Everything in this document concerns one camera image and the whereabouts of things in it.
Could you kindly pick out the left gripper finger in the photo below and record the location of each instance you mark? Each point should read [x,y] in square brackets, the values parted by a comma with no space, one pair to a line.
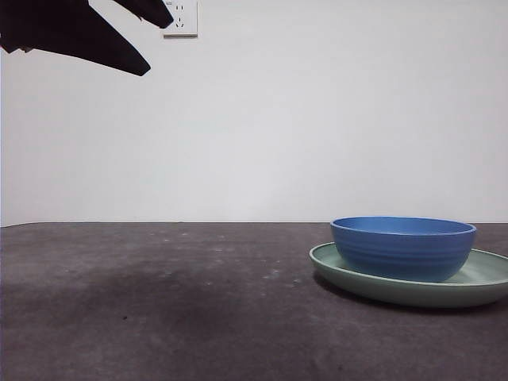
[79,35]
[152,10]

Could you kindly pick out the white wall power socket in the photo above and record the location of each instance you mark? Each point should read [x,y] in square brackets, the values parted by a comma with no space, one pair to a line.
[186,25]

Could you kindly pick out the green shallow plate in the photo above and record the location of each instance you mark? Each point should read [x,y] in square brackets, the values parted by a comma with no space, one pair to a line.
[397,295]

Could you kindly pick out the blue ribbed bowl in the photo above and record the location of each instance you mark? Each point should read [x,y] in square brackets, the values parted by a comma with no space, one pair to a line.
[401,254]

